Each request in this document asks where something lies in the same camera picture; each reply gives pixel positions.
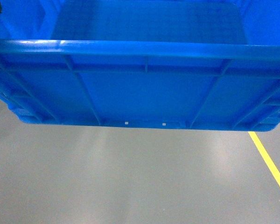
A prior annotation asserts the large blue plastic crate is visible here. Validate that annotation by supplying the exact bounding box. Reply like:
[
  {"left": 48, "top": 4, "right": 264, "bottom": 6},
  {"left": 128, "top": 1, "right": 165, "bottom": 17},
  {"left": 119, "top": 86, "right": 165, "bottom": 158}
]
[{"left": 0, "top": 0, "right": 280, "bottom": 132}]

